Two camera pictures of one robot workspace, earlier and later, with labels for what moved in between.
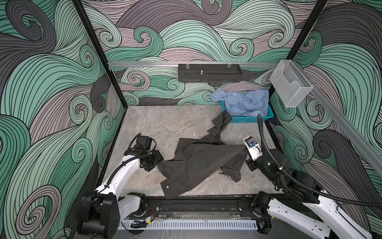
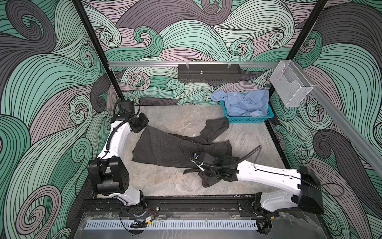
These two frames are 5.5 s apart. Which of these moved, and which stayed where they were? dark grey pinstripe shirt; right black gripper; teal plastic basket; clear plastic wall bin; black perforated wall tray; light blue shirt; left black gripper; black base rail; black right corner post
Moved: right black gripper; left black gripper; dark grey pinstripe shirt
Stayed: black perforated wall tray; black base rail; clear plastic wall bin; black right corner post; teal plastic basket; light blue shirt
